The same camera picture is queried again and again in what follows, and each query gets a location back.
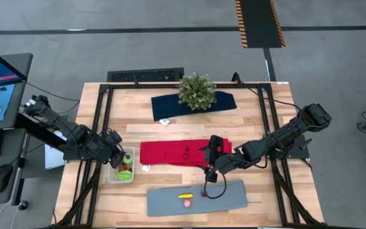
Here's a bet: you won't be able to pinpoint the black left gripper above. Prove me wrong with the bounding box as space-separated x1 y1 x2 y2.
102 129 126 170

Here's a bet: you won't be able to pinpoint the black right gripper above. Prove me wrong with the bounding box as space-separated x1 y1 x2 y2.
196 134 245 184

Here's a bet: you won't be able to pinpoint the green toy starfruit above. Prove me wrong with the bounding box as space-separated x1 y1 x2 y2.
115 170 133 182

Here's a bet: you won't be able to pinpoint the clear plastic tupperware container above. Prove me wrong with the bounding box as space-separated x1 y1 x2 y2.
106 146 136 184

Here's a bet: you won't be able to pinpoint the red cloth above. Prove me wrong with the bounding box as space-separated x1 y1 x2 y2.
139 139 234 167

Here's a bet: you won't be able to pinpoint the grey cloth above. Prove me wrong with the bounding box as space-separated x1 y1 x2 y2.
146 179 249 218

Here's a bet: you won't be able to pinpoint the navy blue cloth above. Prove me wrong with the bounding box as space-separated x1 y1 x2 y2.
151 90 238 122

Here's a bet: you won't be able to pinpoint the white box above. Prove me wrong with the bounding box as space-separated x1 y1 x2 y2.
44 144 66 169

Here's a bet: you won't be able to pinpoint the green potted plant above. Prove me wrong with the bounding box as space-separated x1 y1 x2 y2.
177 72 217 111

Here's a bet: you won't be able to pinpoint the black keyboard on table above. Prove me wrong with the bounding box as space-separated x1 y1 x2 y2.
106 67 185 83

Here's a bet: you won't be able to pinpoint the dark grey computer desk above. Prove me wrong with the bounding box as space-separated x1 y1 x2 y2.
0 52 34 207

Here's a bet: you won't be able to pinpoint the black computer mouse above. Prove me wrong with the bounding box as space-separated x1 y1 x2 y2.
0 163 13 194

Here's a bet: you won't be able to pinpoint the black floor mat orange stripes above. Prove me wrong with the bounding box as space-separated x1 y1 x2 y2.
234 0 286 49

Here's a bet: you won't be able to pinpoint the black looped gripper cable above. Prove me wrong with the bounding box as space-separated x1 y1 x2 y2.
203 173 228 200

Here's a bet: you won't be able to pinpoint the black metal table frame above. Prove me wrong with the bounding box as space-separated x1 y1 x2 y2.
54 81 325 228

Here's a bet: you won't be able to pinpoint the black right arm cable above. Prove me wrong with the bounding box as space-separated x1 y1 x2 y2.
232 72 302 112

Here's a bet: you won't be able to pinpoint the black floor cable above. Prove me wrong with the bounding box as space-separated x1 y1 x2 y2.
26 81 81 102

